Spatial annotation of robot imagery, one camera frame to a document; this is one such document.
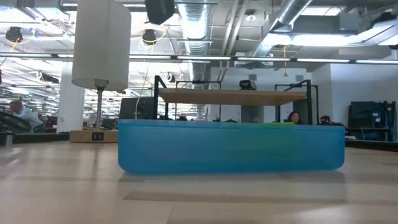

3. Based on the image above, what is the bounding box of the black oblong device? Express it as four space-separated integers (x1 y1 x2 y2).
238 79 257 91

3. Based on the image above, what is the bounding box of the black curved railing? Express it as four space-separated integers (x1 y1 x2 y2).
0 111 34 133

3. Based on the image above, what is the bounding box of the blue translucent plastic pencil box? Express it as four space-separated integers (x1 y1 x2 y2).
117 119 346 174

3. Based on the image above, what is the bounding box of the linear ceiling light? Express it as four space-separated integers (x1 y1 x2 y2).
295 57 351 63
182 55 233 61
235 57 292 62
129 55 183 61
354 59 398 65
0 53 53 58

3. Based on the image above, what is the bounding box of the wooden shelf riser black frame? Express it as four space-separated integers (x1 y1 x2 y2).
153 75 313 123

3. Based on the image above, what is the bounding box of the silver spiral air duct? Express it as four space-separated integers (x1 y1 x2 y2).
248 0 313 60

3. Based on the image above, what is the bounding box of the black computer monitor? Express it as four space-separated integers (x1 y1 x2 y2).
119 96 155 120

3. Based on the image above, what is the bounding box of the black equipment rack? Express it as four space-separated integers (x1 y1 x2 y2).
347 100 397 141

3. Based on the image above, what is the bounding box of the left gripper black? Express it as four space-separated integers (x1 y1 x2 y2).
144 0 176 26

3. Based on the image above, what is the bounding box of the white building column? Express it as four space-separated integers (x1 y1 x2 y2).
57 62 85 134

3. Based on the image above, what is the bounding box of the white-shade lamp with wooden base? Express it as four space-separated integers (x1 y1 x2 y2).
68 0 132 144

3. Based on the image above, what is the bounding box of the silver ribbed air duct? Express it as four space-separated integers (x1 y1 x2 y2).
177 0 216 82

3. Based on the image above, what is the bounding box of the thin white cable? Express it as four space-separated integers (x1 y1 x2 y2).
134 62 150 120

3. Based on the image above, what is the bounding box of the person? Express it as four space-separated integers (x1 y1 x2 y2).
8 100 45 134
318 114 346 127
285 111 303 125

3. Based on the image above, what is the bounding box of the yellow hanging power cord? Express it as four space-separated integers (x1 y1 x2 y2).
282 45 289 78

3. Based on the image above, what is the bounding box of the black ceiling cable reel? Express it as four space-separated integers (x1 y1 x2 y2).
141 29 158 45
5 26 24 44

